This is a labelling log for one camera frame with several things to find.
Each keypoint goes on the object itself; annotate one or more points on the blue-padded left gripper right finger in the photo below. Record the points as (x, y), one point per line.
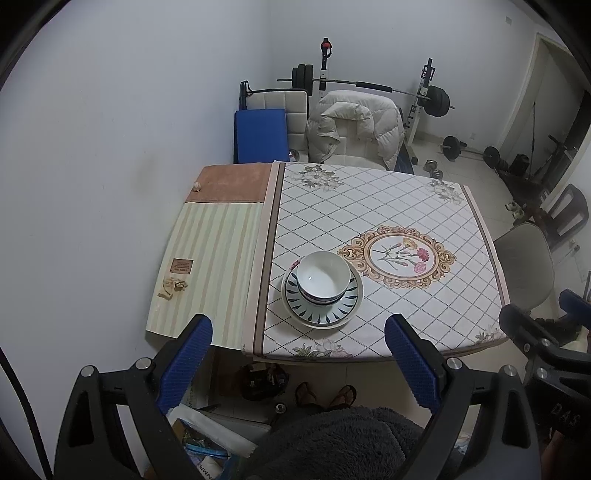
(419, 361)

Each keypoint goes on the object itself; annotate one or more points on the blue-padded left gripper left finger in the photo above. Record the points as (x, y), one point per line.
(179, 360)

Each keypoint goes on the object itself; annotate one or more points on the white plate with pink roses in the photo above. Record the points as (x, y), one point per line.
(323, 318)

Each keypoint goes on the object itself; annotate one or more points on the white bowl with dark rim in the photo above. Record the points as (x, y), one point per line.
(317, 300)

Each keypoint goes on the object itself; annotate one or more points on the blue striped white plate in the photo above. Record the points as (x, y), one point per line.
(323, 309)

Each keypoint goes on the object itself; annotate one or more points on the white bowl with red flowers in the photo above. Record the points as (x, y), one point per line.
(323, 274)

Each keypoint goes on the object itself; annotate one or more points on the right sandal foot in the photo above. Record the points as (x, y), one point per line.
(346, 397)

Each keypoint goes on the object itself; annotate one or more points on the sandal foot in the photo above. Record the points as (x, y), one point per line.
(346, 397)
(304, 396)

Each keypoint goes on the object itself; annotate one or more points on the striped beige and brown cloth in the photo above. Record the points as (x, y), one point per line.
(210, 259)

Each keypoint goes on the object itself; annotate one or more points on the person's dark fleece torso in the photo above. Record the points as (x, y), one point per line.
(346, 443)

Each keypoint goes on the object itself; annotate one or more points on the grey side chair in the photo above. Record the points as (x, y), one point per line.
(526, 259)

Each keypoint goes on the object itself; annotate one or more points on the floral grid tablecloth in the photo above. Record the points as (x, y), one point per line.
(417, 246)

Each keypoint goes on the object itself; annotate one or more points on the left sandal foot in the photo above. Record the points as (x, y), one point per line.
(304, 396)

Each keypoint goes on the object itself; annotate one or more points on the black exercise machine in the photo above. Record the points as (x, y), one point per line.
(567, 216)

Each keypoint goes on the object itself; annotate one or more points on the small dumbbell on floor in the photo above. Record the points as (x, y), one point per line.
(432, 168)

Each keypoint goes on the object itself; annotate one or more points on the barbell on floor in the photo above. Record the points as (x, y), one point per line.
(453, 148)

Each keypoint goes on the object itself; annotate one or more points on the blue folded mat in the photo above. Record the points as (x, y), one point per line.
(260, 136)

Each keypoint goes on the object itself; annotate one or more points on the white puffer jacket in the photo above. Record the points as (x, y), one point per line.
(352, 128)

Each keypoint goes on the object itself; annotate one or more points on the barbell on rack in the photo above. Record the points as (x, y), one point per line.
(434, 100)

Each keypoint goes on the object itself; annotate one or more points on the beige padded chair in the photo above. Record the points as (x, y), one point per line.
(294, 102)

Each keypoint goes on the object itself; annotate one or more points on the white weight rack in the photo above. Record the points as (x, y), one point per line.
(412, 119)

